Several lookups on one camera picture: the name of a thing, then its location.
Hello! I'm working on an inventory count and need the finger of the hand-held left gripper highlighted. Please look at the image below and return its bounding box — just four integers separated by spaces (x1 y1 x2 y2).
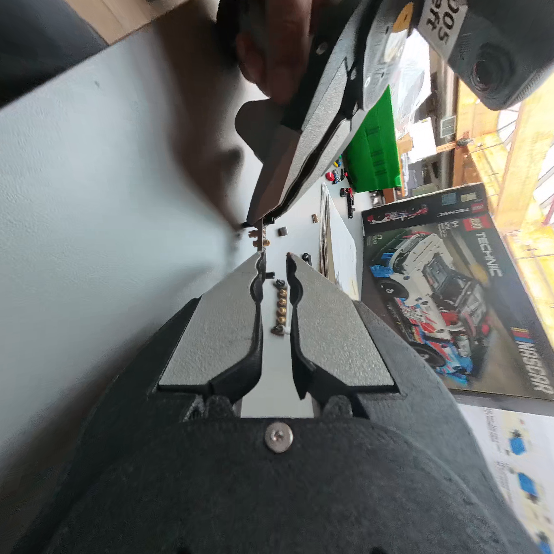
248 120 342 224
264 110 364 224

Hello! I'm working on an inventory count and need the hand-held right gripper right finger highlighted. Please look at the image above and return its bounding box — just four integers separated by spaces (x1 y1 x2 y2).
286 252 395 402

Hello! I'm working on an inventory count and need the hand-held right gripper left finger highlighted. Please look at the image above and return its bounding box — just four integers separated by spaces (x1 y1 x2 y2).
158 252 265 401

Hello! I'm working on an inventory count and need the grey lego beam with pins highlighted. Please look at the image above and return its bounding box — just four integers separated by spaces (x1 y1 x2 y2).
247 218 275 280

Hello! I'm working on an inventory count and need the black car-printed lego box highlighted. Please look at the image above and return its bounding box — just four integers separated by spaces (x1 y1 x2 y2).
361 182 554 401

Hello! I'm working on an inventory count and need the person's left hand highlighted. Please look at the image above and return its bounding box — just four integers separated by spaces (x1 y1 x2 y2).
236 0 347 104

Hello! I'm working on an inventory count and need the green plastic bin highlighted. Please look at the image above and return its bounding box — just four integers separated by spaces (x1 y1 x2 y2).
342 84 403 193

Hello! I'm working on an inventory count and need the white printed paper sheet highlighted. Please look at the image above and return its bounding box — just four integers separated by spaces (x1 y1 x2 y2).
459 405 554 554

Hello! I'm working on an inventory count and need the wooden frame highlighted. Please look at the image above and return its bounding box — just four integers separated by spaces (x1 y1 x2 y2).
454 74 554 334

